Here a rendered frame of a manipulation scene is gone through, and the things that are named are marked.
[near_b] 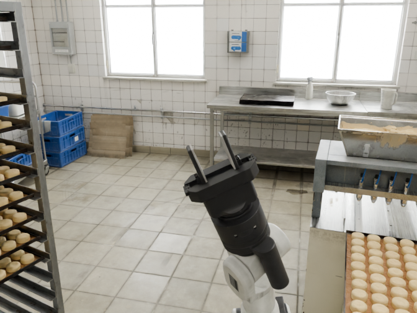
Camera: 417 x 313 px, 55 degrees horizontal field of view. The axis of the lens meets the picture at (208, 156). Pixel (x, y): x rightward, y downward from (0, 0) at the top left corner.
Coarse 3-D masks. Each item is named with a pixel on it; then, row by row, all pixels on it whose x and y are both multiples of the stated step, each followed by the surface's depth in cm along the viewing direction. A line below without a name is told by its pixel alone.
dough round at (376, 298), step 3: (372, 294) 129; (375, 294) 129; (378, 294) 129; (381, 294) 129; (372, 297) 127; (375, 297) 127; (378, 297) 127; (381, 297) 127; (384, 297) 127; (372, 300) 127; (375, 300) 126; (378, 300) 126; (381, 300) 126; (384, 300) 126; (387, 300) 126; (372, 303) 127; (375, 303) 126; (378, 303) 125; (381, 303) 125; (384, 303) 125; (387, 303) 126
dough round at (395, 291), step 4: (392, 288) 132; (396, 288) 132; (400, 288) 132; (392, 292) 130; (396, 292) 130; (400, 292) 130; (404, 292) 130; (392, 296) 130; (396, 296) 129; (400, 296) 128; (404, 296) 128
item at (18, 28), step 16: (16, 16) 130; (16, 32) 132; (32, 96) 140; (32, 112) 141; (32, 128) 142; (32, 144) 144; (32, 160) 147; (48, 208) 154; (48, 224) 155; (48, 240) 157
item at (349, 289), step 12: (348, 240) 164; (348, 252) 156; (384, 252) 156; (348, 264) 148; (384, 264) 148; (348, 276) 141; (348, 288) 135; (408, 288) 135; (348, 300) 129; (408, 300) 129; (348, 312) 124
